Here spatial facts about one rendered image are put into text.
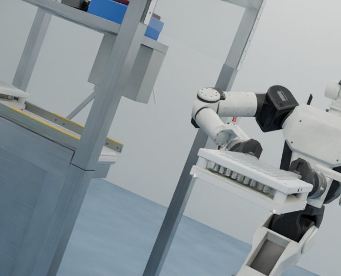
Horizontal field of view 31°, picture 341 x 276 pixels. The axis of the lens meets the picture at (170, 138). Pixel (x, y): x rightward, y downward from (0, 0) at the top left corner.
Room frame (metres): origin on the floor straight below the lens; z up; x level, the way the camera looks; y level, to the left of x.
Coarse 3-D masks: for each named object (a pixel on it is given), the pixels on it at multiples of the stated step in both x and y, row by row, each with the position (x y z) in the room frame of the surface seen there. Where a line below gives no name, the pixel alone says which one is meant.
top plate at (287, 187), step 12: (204, 156) 1.49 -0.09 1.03; (216, 156) 1.48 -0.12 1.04; (228, 168) 1.46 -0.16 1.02; (240, 168) 1.45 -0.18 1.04; (264, 180) 1.42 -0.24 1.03; (276, 180) 1.42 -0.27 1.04; (288, 180) 1.51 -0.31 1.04; (300, 180) 1.62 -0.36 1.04; (288, 192) 1.40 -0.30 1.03; (300, 192) 1.51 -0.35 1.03
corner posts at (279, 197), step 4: (200, 160) 1.50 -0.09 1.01; (204, 160) 1.49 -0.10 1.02; (208, 160) 1.50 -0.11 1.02; (196, 164) 1.50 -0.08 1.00; (200, 164) 1.50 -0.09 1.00; (204, 164) 1.50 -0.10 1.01; (204, 168) 1.50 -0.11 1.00; (276, 192) 1.41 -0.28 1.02; (280, 192) 1.40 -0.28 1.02; (304, 192) 1.60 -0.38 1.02; (308, 192) 1.60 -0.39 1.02; (276, 196) 1.41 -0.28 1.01; (280, 196) 1.40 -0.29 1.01; (284, 196) 1.40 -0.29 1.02; (296, 196) 1.61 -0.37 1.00; (300, 196) 1.60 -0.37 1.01; (304, 196) 1.60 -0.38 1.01; (276, 200) 1.41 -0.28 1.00; (280, 200) 1.40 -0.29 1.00; (284, 200) 1.41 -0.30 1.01; (304, 200) 1.60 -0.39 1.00
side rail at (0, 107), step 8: (0, 104) 2.16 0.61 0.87; (0, 112) 2.16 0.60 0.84; (8, 112) 2.15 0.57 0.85; (16, 112) 2.13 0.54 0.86; (24, 120) 2.12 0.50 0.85; (32, 120) 2.10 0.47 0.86; (40, 128) 2.09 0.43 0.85; (48, 128) 2.08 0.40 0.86; (56, 136) 2.06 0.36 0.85; (64, 136) 2.05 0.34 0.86; (72, 144) 2.03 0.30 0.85
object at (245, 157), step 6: (240, 156) 1.56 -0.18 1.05; (246, 156) 1.62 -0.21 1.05; (252, 162) 1.53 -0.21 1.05; (258, 162) 1.58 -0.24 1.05; (264, 168) 1.49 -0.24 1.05; (270, 168) 1.54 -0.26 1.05; (276, 168) 1.60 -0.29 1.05; (276, 174) 1.47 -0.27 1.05; (282, 174) 1.52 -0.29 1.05; (288, 174) 1.58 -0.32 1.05
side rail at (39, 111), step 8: (32, 104) 2.45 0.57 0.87; (32, 112) 2.43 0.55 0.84; (40, 112) 2.42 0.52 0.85; (48, 112) 2.41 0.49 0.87; (56, 120) 2.39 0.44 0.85; (64, 120) 2.37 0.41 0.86; (72, 128) 2.36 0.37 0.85; (80, 128) 2.34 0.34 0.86; (104, 144) 2.29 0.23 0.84; (112, 144) 2.28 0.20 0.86; (120, 152) 2.28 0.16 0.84
